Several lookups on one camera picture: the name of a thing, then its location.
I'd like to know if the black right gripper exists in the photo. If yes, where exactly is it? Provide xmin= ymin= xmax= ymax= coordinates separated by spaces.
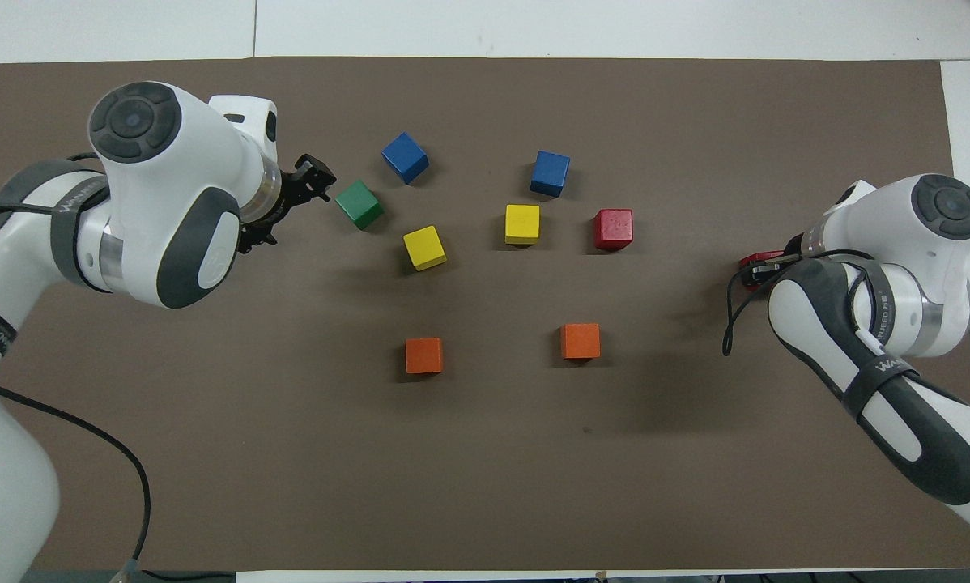
xmin=740 ymin=233 xmax=814 ymax=292

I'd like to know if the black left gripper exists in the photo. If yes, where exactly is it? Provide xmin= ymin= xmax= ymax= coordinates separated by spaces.
xmin=238 ymin=154 xmax=338 ymax=256

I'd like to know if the red wooden cube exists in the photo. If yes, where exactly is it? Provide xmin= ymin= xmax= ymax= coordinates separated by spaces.
xmin=738 ymin=251 xmax=787 ymax=286
xmin=594 ymin=208 xmax=635 ymax=252

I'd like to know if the green wooden cube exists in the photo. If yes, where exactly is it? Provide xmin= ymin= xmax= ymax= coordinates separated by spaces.
xmin=335 ymin=179 xmax=385 ymax=232

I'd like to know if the blue wooden cube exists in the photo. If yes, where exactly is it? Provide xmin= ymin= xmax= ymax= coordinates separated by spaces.
xmin=530 ymin=150 xmax=572 ymax=198
xmin=381 ymin=132 xmax=430 ymax=185

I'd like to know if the yellow wooden cube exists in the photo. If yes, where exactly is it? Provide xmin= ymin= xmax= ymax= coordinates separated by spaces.
xmin=504 ymin=204 xmax=541 ymax=245
xmin=402 ymin=225 xmax=448 ymax=271

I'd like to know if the orange wooden cube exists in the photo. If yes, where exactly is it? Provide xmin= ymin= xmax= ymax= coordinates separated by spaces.
xmin=405 ymin=338 xmax=444 ymax=375
xmin=561 ymin=323 xmax=602 ymax=360

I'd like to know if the brown paper mat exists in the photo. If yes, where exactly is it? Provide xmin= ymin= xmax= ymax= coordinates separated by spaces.
xmin=0 ymin=57 xmax=970 ymax=572

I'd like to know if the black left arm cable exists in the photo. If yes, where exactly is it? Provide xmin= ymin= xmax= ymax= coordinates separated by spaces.
xmin=0 ymin=150 xmax=154 ymax=583

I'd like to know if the thin black loose cable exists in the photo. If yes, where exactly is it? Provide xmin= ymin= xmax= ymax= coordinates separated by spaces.
xmin=141 ymin=569 xmax=236 ymax=582

